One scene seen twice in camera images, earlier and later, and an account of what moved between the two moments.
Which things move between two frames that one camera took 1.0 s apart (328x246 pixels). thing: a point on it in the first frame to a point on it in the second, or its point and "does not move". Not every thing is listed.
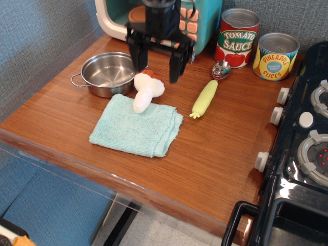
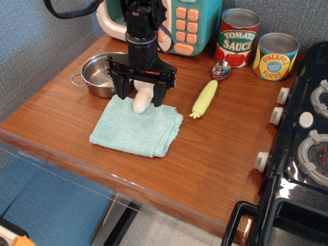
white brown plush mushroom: [149, 85] does not move
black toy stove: [292, 209] does not move
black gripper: [162, 24] to [142, 62]
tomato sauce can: [237, 35] does not move
